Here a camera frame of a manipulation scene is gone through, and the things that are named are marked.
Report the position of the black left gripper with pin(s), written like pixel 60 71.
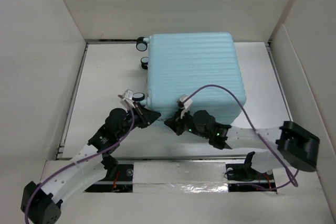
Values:
pixel 145 116

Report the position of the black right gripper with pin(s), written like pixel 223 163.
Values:
pixel 176 123

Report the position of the light blue hard-shell suitcase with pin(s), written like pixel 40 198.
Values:
pixel 205 63

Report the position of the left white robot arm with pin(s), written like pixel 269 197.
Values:
pixel 42 202

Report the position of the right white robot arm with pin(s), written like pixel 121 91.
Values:
pixel 287 145

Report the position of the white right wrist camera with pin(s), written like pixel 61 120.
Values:
pixel 185 102

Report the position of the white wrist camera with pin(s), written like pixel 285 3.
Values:
pixel 126 99
pixel 185 102

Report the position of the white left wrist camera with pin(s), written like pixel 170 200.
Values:
pixel 126 99

